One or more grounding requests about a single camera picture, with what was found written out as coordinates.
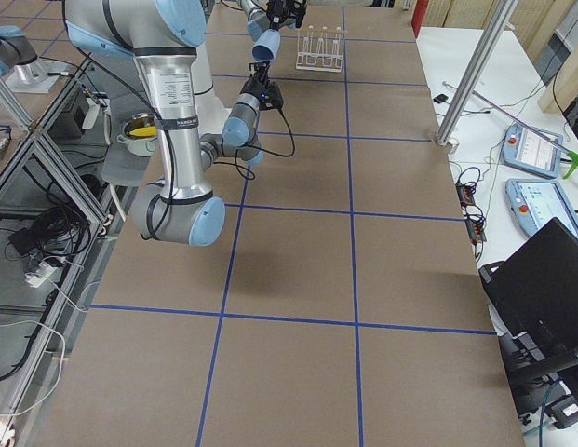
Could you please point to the small black device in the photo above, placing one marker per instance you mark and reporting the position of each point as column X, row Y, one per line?
column 440, row 98

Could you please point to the aluminium frame post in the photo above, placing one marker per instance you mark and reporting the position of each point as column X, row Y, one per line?
column 485, row 46

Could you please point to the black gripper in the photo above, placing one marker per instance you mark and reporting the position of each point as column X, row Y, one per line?
column 286, row 6
column 252, row 87

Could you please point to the teach pendant with red button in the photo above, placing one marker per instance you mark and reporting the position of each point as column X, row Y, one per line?
column 523, row 149

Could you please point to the black usb hub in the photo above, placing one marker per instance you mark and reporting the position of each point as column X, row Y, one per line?
column 465, row 194

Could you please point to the white wire cup holder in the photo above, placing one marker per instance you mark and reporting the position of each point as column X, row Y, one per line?
column 320, row 49

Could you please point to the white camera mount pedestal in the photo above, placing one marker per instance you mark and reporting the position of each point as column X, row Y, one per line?
column 209, row 113

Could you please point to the green handled reacher grabber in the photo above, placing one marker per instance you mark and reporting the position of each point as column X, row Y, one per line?
column 569, row 153

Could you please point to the white pot with yellow contents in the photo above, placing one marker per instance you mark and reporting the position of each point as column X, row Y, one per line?
column 139, row 135

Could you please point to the light blue plastic cup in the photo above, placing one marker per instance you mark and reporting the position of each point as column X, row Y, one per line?
column 266, row 46

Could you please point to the black laptop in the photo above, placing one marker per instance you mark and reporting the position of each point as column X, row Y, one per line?
column 536, row 289

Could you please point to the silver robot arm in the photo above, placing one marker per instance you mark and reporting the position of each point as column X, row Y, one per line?
column 256, row 16
column 164, row 39

